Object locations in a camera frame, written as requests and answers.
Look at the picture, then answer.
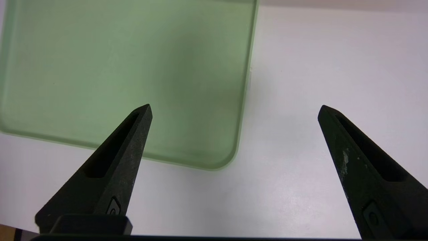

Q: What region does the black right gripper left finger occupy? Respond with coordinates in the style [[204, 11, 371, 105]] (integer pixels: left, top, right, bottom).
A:
[[35, 104, 153, 234]]

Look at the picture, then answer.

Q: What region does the light green plastic tray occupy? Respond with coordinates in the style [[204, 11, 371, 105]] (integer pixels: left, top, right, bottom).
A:
[[0, 0, 259, 171]]

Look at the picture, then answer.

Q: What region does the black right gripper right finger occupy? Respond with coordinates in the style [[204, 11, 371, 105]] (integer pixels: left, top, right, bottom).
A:
[[318, 105, 428, 241]]

